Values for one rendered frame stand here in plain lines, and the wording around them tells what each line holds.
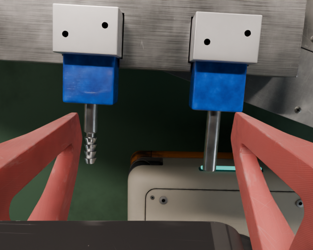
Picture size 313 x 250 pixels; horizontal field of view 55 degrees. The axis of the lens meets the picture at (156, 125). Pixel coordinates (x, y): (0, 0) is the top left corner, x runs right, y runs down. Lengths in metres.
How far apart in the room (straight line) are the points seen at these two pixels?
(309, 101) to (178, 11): 0.17
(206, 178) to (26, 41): 0.71
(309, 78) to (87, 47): 0.23
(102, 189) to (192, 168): 0.44
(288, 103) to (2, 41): 0.28
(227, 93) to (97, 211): 1.05
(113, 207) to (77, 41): 1.04
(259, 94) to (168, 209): 0.64
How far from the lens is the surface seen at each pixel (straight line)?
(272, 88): 0.34
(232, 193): 0.93
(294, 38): 0.29
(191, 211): 0.93
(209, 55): 0.24
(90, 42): 0.24
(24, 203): 1.33
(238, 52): 0.24
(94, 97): 0.26
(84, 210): 1.27
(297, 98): 0.35
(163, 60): 0.26
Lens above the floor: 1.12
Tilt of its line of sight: 81 degrees down
